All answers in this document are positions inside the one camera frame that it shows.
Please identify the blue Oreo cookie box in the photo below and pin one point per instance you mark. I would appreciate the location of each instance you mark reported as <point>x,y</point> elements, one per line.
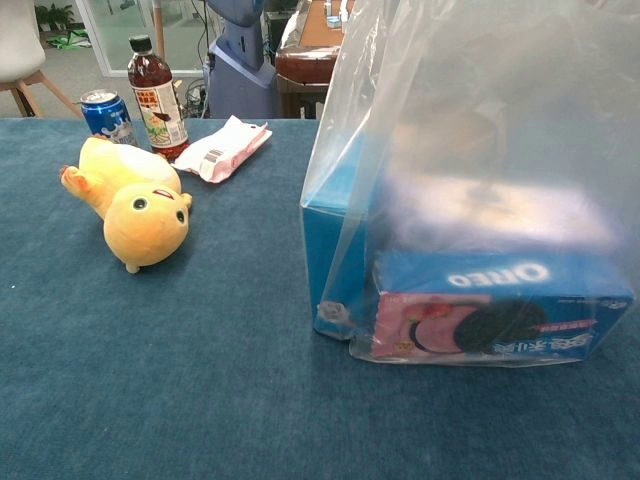
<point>500,310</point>

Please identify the yellow plush duck toy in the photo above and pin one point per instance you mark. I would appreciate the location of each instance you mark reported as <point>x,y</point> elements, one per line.
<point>135,200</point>

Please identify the transparent plastic bag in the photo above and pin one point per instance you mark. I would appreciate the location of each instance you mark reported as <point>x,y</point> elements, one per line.
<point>450,125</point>

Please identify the dark red wooden table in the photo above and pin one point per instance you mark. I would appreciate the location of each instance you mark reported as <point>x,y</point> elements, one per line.
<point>302,65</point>

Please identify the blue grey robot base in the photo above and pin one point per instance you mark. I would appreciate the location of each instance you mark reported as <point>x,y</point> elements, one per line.
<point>240,70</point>

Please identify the blue drink can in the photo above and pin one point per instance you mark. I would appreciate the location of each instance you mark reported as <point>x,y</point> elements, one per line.
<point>107,117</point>

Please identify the green potted plant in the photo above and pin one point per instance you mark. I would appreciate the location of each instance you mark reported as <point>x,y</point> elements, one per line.
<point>55,15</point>

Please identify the white pink snack packet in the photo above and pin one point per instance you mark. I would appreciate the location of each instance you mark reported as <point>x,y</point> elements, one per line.
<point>220,150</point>

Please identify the white chair wooden legs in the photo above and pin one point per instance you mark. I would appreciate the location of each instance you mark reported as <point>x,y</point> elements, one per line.
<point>20,55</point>

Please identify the dark tea plastic bottle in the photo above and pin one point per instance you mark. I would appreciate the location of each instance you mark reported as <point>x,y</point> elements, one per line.
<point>155,100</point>

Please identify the blue table cloth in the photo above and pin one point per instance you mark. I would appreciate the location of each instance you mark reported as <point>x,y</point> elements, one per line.
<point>200,350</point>

